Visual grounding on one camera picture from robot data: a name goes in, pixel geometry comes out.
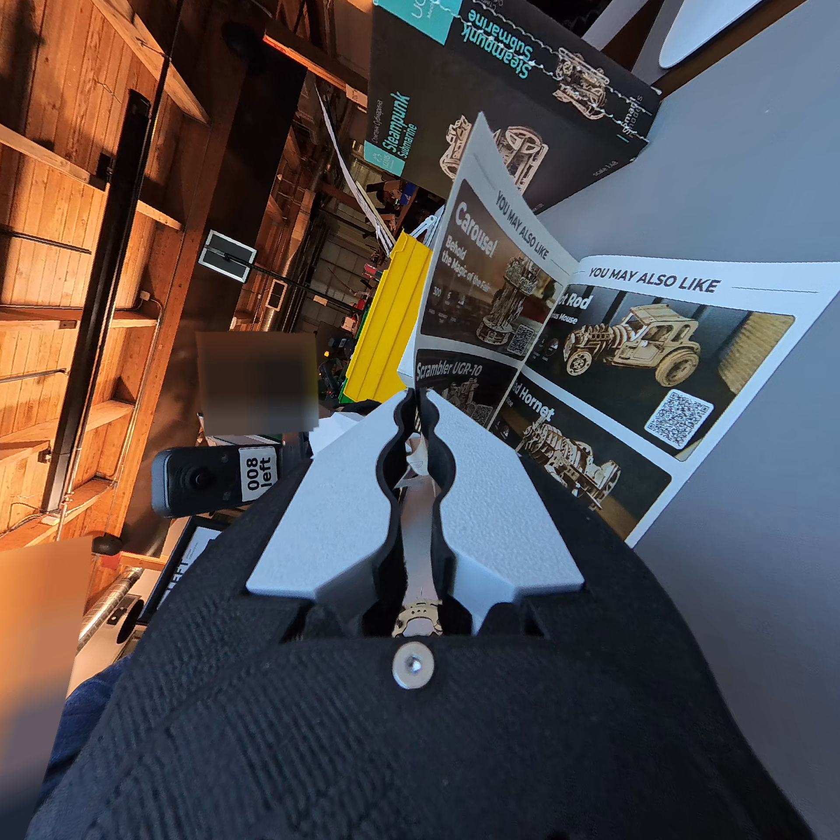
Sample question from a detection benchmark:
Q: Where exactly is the square ceiling light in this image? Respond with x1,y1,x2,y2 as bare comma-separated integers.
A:
197,230,257,283

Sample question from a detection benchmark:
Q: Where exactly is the person's blue clothing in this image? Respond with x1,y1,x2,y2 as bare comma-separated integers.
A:
29,656,135,840

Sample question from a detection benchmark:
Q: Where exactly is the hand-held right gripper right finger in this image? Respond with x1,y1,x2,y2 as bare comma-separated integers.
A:
423,387,586,636

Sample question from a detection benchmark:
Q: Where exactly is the yellow plastic bin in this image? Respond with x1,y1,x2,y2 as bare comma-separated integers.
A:
343,231,434,403

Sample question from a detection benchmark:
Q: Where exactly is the white hanging strip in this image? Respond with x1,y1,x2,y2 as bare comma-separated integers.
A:
314,79,395,245

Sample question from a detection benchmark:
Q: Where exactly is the black metal ceiling beam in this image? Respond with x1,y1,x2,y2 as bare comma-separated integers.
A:
42,88,153,513

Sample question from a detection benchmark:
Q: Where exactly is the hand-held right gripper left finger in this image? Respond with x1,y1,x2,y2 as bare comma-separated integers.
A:
246,389,418,619

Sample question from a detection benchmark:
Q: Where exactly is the silver flexible duct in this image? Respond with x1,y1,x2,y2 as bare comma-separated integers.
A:
77,567,144,654

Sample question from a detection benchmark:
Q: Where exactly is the black model kit box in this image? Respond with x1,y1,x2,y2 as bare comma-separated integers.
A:
363,0,662,214

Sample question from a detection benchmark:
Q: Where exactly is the white rounded panel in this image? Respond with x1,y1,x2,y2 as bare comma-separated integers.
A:
658,0,767,70

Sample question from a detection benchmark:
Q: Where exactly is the black framed sign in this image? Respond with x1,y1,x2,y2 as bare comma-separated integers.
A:
140,517,227,624

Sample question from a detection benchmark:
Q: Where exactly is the printed model instruction booklet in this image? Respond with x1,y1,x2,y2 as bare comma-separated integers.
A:
392,112,840,639

